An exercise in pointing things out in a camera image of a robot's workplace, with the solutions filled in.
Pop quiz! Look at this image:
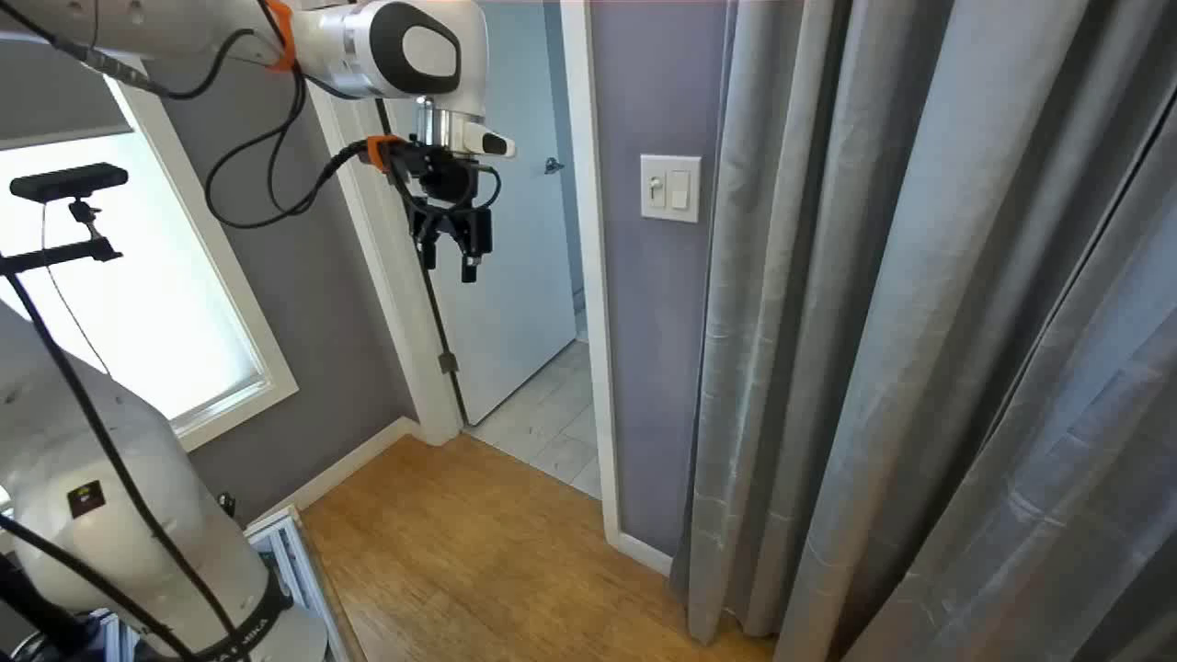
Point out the white framed window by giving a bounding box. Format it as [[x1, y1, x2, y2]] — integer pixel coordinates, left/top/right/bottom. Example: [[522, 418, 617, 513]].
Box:
[[0, 74, 296, 448]]

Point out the black camera on stand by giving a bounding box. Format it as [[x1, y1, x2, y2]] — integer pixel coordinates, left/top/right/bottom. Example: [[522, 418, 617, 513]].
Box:
[[0, 157, 133, 278]]

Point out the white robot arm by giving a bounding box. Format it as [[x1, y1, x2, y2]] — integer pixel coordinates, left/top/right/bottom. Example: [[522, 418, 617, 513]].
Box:
[[0, 0, 506, 662]]

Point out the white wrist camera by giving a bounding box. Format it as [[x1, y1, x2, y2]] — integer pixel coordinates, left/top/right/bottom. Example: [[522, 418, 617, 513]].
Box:
[[418, 110, 514, 157]]

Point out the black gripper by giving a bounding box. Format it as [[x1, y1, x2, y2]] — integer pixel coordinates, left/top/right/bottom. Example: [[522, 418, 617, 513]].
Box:
[[393, 144, 494, 282]]

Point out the white wall switch plate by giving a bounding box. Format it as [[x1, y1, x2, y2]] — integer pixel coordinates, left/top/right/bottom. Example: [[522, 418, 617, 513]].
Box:
[[638, 153, 702, 226]]

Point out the grey curtain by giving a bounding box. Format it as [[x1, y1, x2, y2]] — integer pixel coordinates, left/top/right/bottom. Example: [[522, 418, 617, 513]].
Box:
[[671, 0, 1177, 662]]

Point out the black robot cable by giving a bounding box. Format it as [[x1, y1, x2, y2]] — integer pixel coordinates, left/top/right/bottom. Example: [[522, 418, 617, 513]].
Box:
[[198, 0, 408, 232]]

